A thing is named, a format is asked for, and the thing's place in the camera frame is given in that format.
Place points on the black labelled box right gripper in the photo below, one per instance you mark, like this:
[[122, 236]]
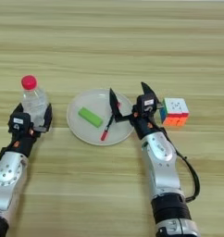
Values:
[[147, 106]]

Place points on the round white plate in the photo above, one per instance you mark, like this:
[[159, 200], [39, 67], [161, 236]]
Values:
[[86, 132]]

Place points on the multicoloured puzzle cube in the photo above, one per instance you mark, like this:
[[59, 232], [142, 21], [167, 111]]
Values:
[[175, 111]]

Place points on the black labelled box gripper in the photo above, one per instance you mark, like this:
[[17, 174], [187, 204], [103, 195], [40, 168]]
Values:
[[147, 106], [19, 122]]

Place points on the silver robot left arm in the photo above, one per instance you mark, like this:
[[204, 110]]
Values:
[[7, 182]]

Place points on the red and black marker pen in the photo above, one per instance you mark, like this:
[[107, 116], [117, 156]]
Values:
[[105, 134]]

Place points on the green rectangular block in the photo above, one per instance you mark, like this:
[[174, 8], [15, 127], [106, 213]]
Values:
[[90, 117]]

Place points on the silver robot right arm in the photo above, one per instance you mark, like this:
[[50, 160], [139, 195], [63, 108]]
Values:
[[160, 166]]

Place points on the clear bottle with red cap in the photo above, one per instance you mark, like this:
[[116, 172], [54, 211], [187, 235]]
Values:
[[33, 98]]

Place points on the black labelled box left gripper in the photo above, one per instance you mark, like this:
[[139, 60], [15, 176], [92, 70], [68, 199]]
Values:
[[19, 122]]

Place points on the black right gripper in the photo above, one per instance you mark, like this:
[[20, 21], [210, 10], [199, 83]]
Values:
[[144, 126]]

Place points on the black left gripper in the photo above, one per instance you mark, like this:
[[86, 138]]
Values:
[[22, 145]]

